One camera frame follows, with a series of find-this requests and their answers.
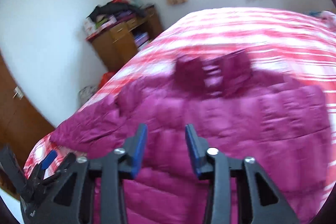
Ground magenta puffer down jacket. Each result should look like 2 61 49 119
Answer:
50 51 331 223

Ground pile of clothes on desk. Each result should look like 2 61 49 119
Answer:
87 1 147 23

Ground brown wooden door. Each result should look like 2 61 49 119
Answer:
0 52 56 200

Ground patterned basket on floor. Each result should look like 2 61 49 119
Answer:
79 85 98 106

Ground red bag on floor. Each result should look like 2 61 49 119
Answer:
98 72 115 89

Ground brown wooden desk cabinet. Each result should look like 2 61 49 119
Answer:
87 5 163 72

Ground white gift box on desk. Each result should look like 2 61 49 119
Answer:
84 17 96 36

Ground stacked books in desk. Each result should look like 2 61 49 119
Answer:
134 32 150 51

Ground red white plaid bed cover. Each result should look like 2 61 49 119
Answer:
24 8 335 213

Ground pillow at bed head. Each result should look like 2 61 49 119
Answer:
308 11 336 31

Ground silver door handle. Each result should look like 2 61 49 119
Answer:
13 86 24 100

